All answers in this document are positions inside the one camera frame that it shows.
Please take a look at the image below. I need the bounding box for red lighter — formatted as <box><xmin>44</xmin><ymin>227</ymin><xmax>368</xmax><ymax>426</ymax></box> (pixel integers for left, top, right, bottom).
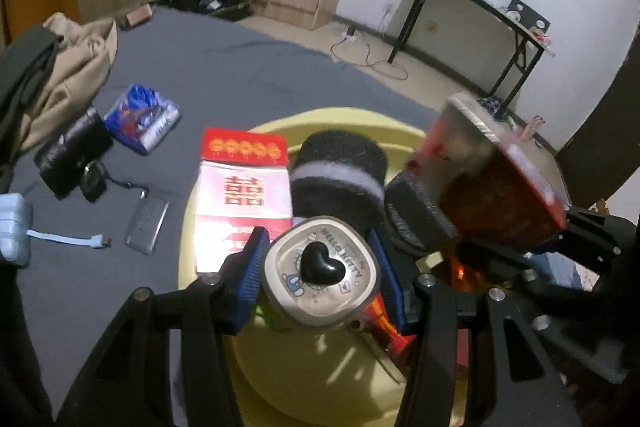
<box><xmin>363</xmin><ymin>294</ymin><xmax>416</xmax><ymax>357</ymax></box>

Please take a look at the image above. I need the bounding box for beige Hello Kitty case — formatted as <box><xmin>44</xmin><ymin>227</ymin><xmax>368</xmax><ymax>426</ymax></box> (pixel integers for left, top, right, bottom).
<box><xmin>262</xmin><ymin>216</ymin><xmax>381</xmax><ymax>331</ymax></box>

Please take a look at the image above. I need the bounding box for red white cigarette pack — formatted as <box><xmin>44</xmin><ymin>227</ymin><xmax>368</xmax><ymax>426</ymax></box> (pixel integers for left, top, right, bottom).
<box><xmin>192</xmin><ymin>128</ymin><xmax>293</xmax><ymax>274</ymax></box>

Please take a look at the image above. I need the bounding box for dark brown door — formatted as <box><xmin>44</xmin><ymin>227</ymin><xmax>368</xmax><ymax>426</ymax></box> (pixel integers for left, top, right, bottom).
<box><xmin>556</xmin><ymin>40</ymin><xmax>640</xmax><ymax>208</ymax></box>

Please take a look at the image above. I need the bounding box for dark cloth under table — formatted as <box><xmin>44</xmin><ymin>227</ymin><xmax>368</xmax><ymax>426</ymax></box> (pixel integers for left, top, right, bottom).
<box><xmin>477</xmin><ymin>96</ymin><xmax>504</xmax><ymax>119</ymax></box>

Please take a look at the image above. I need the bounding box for pink bag on floor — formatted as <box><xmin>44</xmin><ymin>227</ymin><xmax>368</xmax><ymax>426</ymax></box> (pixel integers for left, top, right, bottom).
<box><xmin>518</xmin><ymin>115</ymin><xmax>544</xmax><ymax>142</ymax></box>

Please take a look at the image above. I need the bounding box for grey phone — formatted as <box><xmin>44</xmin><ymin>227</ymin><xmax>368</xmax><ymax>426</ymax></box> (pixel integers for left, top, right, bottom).
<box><xmin>125</xmin><ymin>193</ymin><xmax>169</xmax><ymax>256</ymax></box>

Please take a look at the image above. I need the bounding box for black car key fob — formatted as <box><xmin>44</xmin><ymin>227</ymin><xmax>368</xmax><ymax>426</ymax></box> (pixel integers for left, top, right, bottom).
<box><xmin>79</xmin><ymin>160</ymin><xmax>150</xmax><ymax>202</ymax></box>

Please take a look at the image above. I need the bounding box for black wallet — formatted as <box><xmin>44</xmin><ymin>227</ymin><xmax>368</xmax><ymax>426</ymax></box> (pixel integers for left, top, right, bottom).
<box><xmin>34</xmin><ymin>106</ymin><xmax>113</xmax><ymax>199</ymax></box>

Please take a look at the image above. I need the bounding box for black folding table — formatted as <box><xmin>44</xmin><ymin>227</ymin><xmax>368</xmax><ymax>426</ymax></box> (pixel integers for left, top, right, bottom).
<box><xmin>386</xmin><ymin>0</ymin><xmax>555</xmax><ymax>115</ymax></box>

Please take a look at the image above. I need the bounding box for blue tissue pack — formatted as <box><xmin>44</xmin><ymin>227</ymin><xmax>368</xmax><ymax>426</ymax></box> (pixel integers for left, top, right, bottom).
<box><xmin>103</xmin><ymin>83</ymin><xmax>181</xmax><ymax>155</ymax></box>

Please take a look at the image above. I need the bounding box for grey bed sheet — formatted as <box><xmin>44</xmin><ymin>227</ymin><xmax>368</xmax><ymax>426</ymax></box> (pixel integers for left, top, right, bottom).
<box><xmin>12</xmin><ymin>9</ymin><xmax>436</xmax><ymax>407</ymax></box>

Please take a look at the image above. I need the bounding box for black open case on floor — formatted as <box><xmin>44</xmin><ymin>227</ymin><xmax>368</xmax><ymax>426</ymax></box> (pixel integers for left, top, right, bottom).
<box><xmin>151</xmin><ymin>0</ymin><xmax>254</xmax><ymax>22</ymax></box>

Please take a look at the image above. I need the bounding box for beige jacket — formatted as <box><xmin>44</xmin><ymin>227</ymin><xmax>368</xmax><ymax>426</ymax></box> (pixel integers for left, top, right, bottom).
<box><xmin>14</xmin><ymin>12</ymin><xmax>118</xmax><ymax>155</ymax></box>

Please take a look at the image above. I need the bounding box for white power strip with cable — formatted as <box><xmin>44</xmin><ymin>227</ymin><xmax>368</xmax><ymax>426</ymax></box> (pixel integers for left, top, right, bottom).
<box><xmin>329</xmin><ymin>25</ymin><xmax>409</xmax><ymax>82</ymax></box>

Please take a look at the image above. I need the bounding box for white charger with cable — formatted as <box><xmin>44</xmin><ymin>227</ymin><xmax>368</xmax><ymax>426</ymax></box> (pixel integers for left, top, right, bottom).
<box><xmin>1</xmin><ymin>193</ymin><xmax>111</xmax><ymax>269</ymax></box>

